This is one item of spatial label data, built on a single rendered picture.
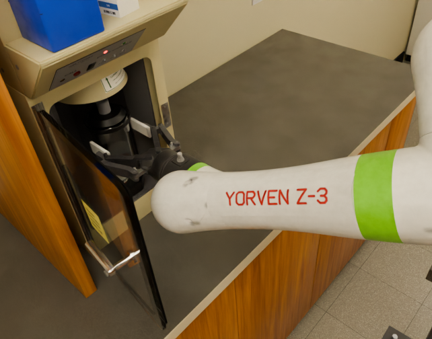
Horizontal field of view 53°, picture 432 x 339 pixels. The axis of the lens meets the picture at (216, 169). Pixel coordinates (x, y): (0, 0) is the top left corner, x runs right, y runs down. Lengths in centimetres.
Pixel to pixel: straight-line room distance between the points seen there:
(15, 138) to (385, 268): 189
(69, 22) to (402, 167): 52
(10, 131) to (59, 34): 17
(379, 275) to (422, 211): 175
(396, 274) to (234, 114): 119
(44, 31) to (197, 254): 63
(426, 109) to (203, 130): 100
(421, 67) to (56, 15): 51
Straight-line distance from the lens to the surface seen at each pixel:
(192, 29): 171
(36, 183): 83
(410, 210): 53
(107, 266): 77
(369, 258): 232
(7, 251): 126
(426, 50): 57
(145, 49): 98
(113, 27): 79
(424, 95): 57
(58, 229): 91
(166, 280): 106
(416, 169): 53
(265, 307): 148
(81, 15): 75
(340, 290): 218
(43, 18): 72
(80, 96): 97
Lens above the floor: 180
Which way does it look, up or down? 41 degrees down
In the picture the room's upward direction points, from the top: 5 degrees counter-clockwise
